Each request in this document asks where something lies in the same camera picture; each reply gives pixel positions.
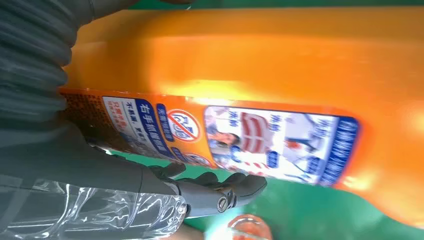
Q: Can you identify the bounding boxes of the ribbed grey right arm sleeve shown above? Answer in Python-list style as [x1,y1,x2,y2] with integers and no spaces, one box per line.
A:
[0,0,80,135]

